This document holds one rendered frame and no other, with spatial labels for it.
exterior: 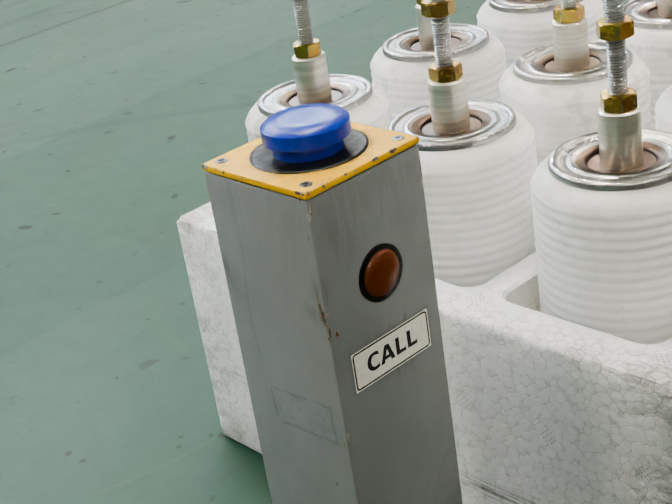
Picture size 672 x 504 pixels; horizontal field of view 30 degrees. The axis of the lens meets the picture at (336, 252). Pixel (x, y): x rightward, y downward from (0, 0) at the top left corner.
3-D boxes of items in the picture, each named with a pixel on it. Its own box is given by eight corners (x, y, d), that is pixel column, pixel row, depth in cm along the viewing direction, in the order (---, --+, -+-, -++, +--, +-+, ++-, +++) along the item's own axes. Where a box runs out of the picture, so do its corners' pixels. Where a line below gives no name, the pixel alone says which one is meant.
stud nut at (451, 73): (452, 84, 71) (450, 70, 71) (425, 83, 72) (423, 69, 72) (466, 72, 73) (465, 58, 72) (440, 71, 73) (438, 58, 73)
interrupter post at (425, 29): (446, 41, 90) (441, -4, 89) (457, 49, 88) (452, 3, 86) (414, 47, 90) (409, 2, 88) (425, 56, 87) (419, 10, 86)
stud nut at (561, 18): (573, 24, 78) (573, 11, 78) (549, 23, 79) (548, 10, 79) (588, 15, 79) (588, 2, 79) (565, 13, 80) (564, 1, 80)
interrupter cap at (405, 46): (468, 25, 93) (467, 16, 92) (505, 50, 86) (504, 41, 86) (370, 46, 91) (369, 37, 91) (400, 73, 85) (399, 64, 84)
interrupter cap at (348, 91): (330, 76, 87) (329, 66, 86) (396, 96, 81) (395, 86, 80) (237, 109, 83) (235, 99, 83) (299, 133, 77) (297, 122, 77)
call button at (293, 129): (373, 151, 56) (367, 108, 55) (308, 184, 53) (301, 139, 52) (312, 137, 58) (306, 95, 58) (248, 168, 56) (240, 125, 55)
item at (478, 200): (521, 441, 75) (494, 164, 68) (381, 414, 80) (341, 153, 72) (576, 360, 83) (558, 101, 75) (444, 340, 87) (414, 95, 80)
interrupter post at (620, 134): (594, 161, 67) (590, 103, 65) (639, 155, 67) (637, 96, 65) (603, 178, 65) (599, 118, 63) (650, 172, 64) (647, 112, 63)
